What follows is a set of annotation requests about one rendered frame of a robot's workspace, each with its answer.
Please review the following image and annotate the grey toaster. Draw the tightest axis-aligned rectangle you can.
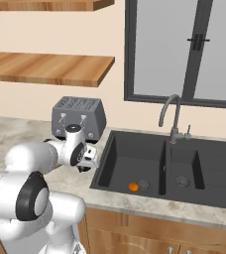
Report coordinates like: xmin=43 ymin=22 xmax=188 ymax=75
xmin=51 ymin=95 xmax=107 ymax=144

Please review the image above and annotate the small orange fruit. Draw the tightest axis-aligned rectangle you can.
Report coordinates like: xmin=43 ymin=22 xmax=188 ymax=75
xmin=128 ymin=182 xmax=140 ymax=192

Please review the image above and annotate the wooden cupboard door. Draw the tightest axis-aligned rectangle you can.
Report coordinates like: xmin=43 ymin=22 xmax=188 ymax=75
xmin=76 ymin=206 xmax=182 ymax=254
xmin=179 ymin=221 xmax=226 ymax=254

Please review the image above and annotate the small grey side sprayer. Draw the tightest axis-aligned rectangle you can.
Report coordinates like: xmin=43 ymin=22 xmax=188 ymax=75
xmin=183 ymin=124 xmax=193 ymax=140

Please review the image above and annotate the thick wooden wall shelf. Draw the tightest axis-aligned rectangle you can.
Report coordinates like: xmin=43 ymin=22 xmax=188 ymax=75
xmin=0 ymin=51 xmax=116 ymax=89
xmin=0 ymin=0 xmax=116 ymax=13

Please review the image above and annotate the black window handle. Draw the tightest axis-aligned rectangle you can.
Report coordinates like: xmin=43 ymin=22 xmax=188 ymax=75
xmin=186 ymin=33 xmax=211 ymax=53

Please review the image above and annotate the grey curved tap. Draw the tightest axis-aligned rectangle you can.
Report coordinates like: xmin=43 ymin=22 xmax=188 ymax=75
xmin=158 ymin=93 xmax=185 ymax=145

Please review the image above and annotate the dark grey double sink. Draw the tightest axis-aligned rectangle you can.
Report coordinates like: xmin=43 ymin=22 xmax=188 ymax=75
xmin=89 ymin=129 xmax=226 ymax=212

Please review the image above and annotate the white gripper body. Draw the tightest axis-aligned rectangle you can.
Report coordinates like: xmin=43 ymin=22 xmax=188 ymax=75
xmin=75 ymin=152 xmax=101 ymax=172

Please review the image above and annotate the dark framed window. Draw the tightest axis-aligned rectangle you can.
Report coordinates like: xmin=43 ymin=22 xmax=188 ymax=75
xmin=123 ymin=0 xmax=226 ymax=110

